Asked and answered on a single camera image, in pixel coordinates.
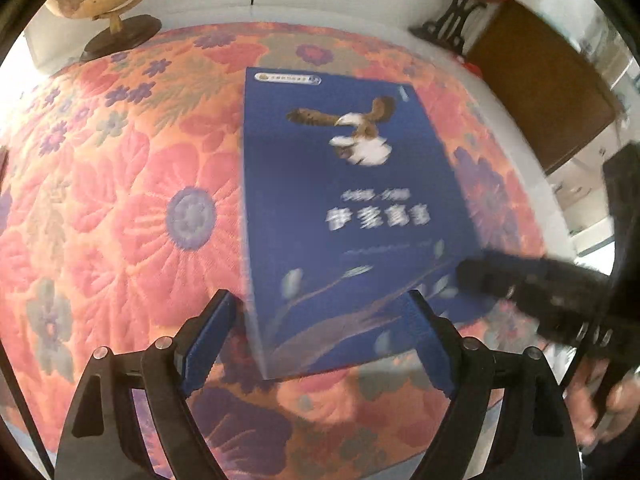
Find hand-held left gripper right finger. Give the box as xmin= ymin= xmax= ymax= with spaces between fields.
xmin=407 ymin=290 xmax=583 ymax=480

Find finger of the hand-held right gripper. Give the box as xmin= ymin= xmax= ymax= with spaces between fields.
xmin=455 ymin=254 xmax=603 ymax=347

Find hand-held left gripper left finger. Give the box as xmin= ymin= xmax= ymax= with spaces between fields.
xmin=54 ymin=288 xmax=238 ymax=480

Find navy blue eagle book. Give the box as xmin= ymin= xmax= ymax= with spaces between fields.
xmin=242 ymin=66 xmax=483 ymax=382

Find person's right hand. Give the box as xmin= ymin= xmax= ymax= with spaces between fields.
xmin=566 ymin=359 xmax=640 ymax=446

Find brown wooden cabinet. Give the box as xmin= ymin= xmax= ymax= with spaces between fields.
xmin=465 ymin=0 xmax=640 ymax=261

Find orange floral quilted mat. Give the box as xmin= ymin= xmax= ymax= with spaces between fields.
xmin=0 ymin=20 xmax=551 ymax=480

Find round flower fan on stand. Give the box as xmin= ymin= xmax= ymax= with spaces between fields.
xmin=407 ymin=0 xmax=523 ymax=53

